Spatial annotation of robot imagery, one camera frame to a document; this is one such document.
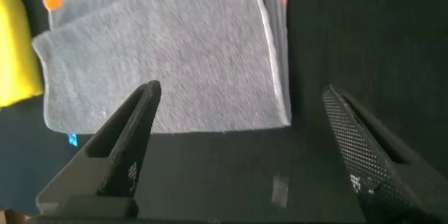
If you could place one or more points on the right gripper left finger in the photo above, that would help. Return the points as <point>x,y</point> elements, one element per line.
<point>115,161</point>

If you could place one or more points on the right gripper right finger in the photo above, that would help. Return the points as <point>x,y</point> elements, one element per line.
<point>385,171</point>

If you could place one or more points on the grey towel with orange marks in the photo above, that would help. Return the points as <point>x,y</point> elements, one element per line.
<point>175,52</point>

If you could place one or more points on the yellow microfibre towel black edge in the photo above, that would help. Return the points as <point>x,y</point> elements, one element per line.
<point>17,52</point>

